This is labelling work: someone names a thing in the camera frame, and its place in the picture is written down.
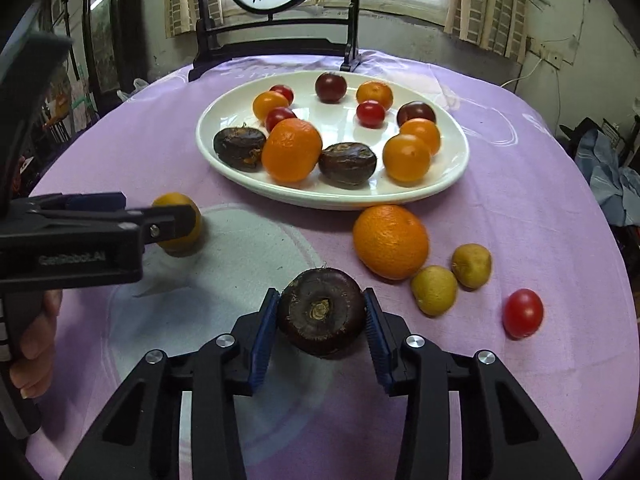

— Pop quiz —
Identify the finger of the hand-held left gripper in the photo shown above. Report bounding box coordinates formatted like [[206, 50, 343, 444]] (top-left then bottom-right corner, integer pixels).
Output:
[[30, 191, 128, 216], [120, 204, 200, 247]]

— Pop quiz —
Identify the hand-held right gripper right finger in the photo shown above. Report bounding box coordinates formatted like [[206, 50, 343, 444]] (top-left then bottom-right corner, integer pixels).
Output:
[[361, 287, 583, 480]]

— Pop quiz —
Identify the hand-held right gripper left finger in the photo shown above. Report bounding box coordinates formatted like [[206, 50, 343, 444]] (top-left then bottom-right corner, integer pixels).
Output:
[[60, 287, 281, 480]]

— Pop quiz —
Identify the greenish yellow tangerine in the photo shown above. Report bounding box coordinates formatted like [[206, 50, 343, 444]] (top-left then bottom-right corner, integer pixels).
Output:
[[151, 192, 203, 256]]

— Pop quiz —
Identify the wrinkled dark passion fruit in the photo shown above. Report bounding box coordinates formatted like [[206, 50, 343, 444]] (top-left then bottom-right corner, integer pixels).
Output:
[[276, 266, 367, 359]]

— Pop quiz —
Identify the dark water chestnut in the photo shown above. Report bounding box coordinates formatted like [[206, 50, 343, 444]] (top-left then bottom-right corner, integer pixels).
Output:
[[318, 142, 378, 190], [213, 126, 268, 172]]

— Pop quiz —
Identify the large orange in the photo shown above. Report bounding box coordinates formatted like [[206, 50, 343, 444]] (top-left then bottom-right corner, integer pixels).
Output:
[[352, 204, 431, 281], [261, 117, 324, 184]]

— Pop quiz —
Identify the white oval plate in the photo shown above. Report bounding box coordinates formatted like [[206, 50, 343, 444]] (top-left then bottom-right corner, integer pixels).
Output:
[[195, 70, 471, 211]]

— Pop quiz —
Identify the dark purple plum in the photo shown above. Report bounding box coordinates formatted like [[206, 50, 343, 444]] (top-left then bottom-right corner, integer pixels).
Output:
[[396, 101, 437, 128], [314, 72, 348, 104]]

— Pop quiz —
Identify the person's left hand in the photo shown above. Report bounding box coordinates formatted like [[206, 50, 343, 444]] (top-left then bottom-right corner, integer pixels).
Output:
[[10, 287, 63, 401]]

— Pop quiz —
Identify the kiwi front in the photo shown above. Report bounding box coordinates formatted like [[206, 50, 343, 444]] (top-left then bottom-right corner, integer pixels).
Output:
[[411, 265, 459, 317]]

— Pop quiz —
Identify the kiwi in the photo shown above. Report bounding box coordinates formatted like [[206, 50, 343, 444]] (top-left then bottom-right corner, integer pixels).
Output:
[[411, 265, 459, 317], [451, 243, 493, 290]]

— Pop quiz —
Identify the white plastic bag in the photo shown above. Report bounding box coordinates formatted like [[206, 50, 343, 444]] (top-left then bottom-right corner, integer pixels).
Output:
[[117, 78, 148, 103]]

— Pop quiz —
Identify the kiwi rear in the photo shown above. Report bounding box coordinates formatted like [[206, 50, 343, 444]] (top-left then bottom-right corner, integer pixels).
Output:
[[451, 243, 493, 290]]

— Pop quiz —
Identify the dark wooden cabinet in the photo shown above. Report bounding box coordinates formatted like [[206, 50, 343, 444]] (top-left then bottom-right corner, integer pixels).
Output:
[[82, 0, 151, 111]]

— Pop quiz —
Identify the purple tablecloth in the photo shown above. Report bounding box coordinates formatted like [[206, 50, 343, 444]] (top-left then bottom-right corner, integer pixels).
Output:
[[25, 49, 628, 480]]

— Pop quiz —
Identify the blue clothes pile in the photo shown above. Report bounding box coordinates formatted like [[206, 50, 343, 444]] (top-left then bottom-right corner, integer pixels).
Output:
[[575, 130, 640, 226]]

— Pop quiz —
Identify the black bag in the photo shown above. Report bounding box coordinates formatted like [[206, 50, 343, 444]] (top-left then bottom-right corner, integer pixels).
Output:
[[559, 117, 608, 148]]

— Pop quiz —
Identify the white cable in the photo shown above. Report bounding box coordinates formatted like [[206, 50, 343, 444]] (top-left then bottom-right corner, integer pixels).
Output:
[[500, 57, 543, 88]]

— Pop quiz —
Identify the white wall socket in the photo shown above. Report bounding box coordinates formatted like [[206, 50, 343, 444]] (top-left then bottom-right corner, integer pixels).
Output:
[[530, 40, 576, 68]]

